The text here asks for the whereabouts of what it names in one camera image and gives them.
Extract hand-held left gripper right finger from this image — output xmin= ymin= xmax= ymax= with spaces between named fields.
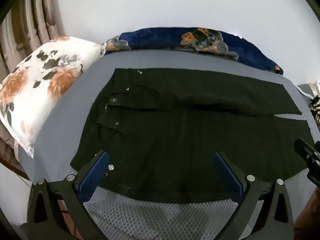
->
xmin=212 ymin=151 xmax=294 ymax=240

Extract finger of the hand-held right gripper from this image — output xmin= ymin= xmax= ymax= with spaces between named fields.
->
xmin=294 ymin=138 xmax=320 ymax=167
xmin=307 ymin=167 xmax=320 ymax=188

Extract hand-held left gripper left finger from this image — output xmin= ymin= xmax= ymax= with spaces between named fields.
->
xmin=27 ymin=150 xmax=110 ymax=240

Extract black pants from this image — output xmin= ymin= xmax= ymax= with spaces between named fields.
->
xmin=70 ymin=67 xmax=316 ymax=203

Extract checkered cloth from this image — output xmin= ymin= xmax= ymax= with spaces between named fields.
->
xmin=309 ymin=96 xmax=320 ymax=131

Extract grey mesh mattress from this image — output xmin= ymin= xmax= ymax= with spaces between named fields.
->
xmin=19 ymin=49 xmax=320 ymax=240

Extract white floral pillow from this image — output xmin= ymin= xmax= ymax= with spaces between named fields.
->
xmin=0 ymin=36 xmax=107 ymax=158

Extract blue floral blanket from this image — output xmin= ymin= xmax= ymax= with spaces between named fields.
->
xmin=104 ymin=27 xmax=284 ymax=76

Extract wooden bed frame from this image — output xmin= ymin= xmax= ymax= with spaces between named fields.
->
xmin=0 ymin=137 xmax=33 ymax=182

